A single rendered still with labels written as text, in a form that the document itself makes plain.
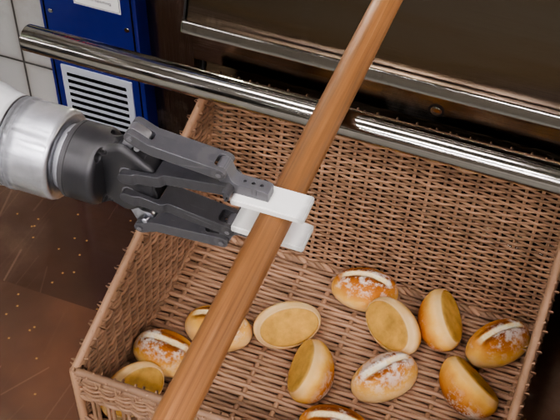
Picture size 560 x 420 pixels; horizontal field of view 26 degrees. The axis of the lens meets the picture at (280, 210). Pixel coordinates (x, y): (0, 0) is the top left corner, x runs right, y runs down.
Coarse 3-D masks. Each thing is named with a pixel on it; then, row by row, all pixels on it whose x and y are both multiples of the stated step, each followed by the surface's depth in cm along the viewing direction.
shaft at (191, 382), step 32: (384, 0) 128; (384, 32) 126; (352, 64) 121; (352, 96) 120; (320, 128) 115; (288, 160) 113; (320, 160) 114; (256, 224) 107; (288, 224) 108; (256, 256) 104; (224, 288) 102; (256, 288) 103; (224, 320) 100; (192, 352) 98; (224, 352) 99; (192, 384) 96; (160, 416) 93; (192, 416) 95
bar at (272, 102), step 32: (32, 32) 130; (64, 32) 131; (96, 64) 129; (128, 64) 127; (160, 64) 127; (192, 96) 127; (224, 96) 125; (256, 96) 124; (288, 96) 123; (352, 128) 121; (384, 128) 120; (416, 128) 120; (448, 160) 119; (480, 160) 118; (512, 160) 117; (544, 160) 117
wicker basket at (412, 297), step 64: (192, 128) 171; (256, 128) 177; (320, 192) 178; (384, 192) 174; (448, 192) 170; (512, 192) 166; (128, 256) 161; (192, 256) 185; (320, 256) 184; (384, 256) 179; (512, 256) 171; (128, 320) 168; (128, 384) 153; (256, 384) 170; (512, 384) 170
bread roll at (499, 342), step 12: (492, 324) 170; (504, 324) 170; (516, 324) 170; (480, 336) 169; (492, 336) 169; (504, 336) 169; (516, 336) 169; (528, 336) 171; (468, 348) 170; (480, 348) 169; (492, 348) 168; (504, 348) 169; (516, 348) 169; (468, 360) 171; (480, 360) 169; (492, 360) 169; (504, 360) 169
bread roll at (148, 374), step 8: (128, 368) 164; (136, 368) 164; (144, 368) 164; (152, 368) 165; (160, 368) 166; (112, 376) 164; (120, 376) 163; (128, 376) 163; (136, 376) 163; (144, 376) 164; (152, 376) 165; (160, 376) 165; (144, 384) 164; (152, 384) 165; (160, 384) 165; (160, 392) 166; (104, 408) 162; (120, 416) 162
